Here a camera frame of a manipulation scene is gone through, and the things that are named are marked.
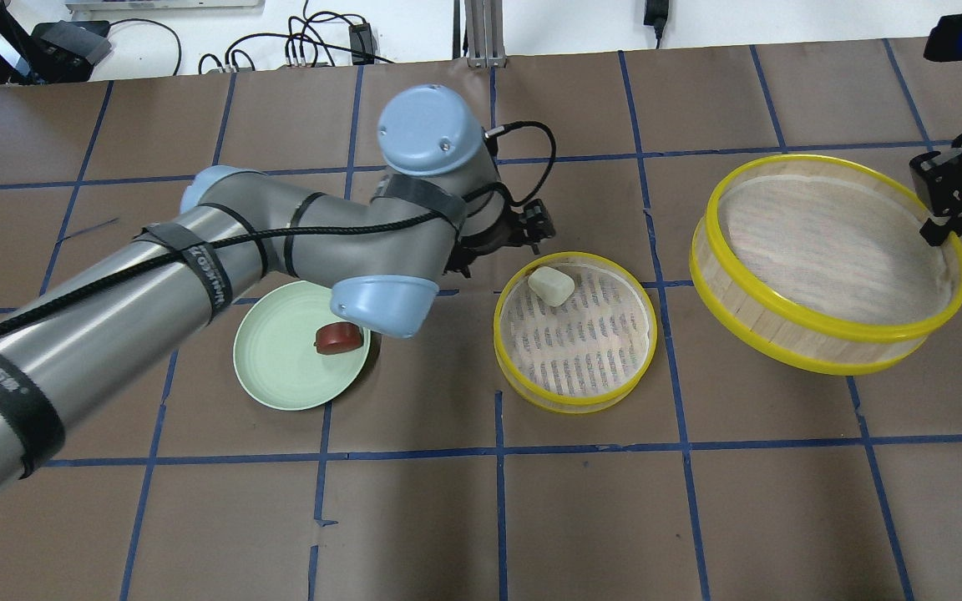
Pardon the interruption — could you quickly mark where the aluminium frame post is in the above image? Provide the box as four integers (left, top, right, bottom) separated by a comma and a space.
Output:
452, 1, 508, 69

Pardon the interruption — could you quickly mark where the light green round plate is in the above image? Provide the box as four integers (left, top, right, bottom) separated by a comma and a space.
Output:
233, 281, 372, 411

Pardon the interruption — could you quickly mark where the yellow bamboo steamer layer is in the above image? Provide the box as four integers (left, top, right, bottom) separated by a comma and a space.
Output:
690, 154, 962, 376
493, 251, 661, 414

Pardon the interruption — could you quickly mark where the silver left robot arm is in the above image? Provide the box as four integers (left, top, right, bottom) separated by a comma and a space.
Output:
0, 84, 556, 490

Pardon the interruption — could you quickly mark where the black camera on stand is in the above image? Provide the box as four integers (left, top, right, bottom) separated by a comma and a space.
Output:
0, 1, 111, 85

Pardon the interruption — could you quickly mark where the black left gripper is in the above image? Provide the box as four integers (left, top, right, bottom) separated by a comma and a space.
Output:
446, 199, 556, 278

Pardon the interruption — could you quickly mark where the black power adapter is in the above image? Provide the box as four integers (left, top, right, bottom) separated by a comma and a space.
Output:
348, 23, 377, 64

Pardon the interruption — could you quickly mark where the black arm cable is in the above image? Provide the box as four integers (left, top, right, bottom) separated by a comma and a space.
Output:
0, 122, 558, 343

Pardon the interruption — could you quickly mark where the white steamed bun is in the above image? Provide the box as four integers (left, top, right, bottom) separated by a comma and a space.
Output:
527, 265, 576, 307

